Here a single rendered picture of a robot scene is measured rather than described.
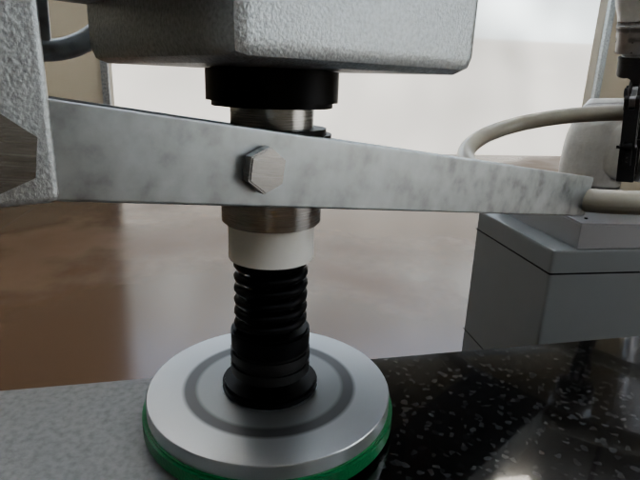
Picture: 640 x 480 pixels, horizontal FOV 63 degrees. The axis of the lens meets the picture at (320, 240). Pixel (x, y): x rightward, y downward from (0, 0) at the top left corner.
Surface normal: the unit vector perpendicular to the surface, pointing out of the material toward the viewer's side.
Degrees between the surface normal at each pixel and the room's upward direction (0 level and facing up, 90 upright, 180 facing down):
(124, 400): 0
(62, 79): 90
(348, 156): 90
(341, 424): 0
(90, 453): 0
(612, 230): 90
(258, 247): 90
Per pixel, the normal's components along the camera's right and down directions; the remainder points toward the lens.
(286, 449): 0.04, -0.95
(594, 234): 0.15, 0.29
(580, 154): -0.75, 0.18
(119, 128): 0.64, 0.25
